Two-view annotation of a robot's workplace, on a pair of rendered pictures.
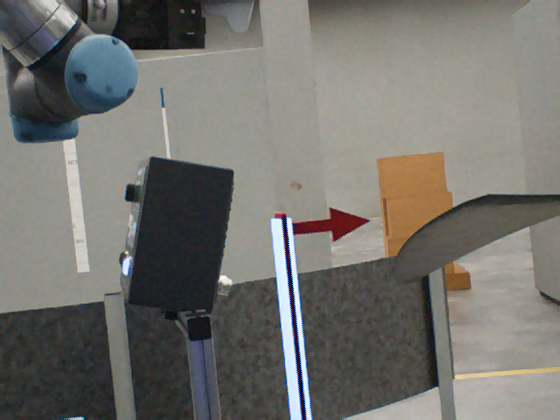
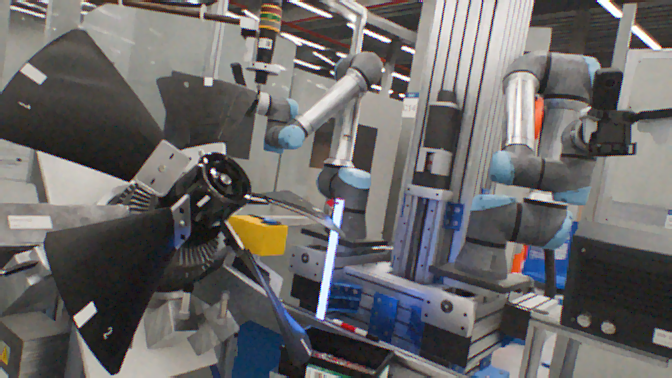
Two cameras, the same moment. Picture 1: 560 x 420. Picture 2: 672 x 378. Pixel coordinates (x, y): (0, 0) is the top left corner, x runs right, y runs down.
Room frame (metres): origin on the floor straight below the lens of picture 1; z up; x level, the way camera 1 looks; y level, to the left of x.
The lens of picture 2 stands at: (1.57, -0.90, 1.29)
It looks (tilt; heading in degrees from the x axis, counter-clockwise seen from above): 4 degrees down; 136
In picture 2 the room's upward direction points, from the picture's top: 10 degrees clockwise
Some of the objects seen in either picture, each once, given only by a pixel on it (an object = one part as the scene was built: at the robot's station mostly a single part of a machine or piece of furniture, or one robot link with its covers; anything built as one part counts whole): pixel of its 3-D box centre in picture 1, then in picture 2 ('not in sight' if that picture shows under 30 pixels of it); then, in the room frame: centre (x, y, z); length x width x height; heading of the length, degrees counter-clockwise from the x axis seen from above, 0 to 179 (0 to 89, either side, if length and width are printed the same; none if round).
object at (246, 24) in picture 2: not in sight; (261, 46); (0.72, -0.36, 1.49); 0.09 x 0.07 x 0.10; 46
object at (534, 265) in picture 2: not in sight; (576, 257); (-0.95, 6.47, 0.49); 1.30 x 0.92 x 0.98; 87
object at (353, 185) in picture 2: not in sight; (352, 187); (0.39, 0.31, 1.20); 0.13 x 0.12 x 0.14; 163
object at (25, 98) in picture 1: (47, 92); (565, 178); (1.13, 0.24, 1.34); 0.11 x 0.08 x 0.11; 35
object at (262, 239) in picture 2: not in sight; (256, 236); (0.38, -0.05, 1.02); 0.16 x 0.10 x 0.11; 11
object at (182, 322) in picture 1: (189, 316); (594, 336); (1.29, 0.12, 1.04); 0.24 x 0.03 x 0.03; 11
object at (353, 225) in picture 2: not in sight; (347, 220); (0.39, 0.31, 1.09); 0.15 x 0.15 x 0.10
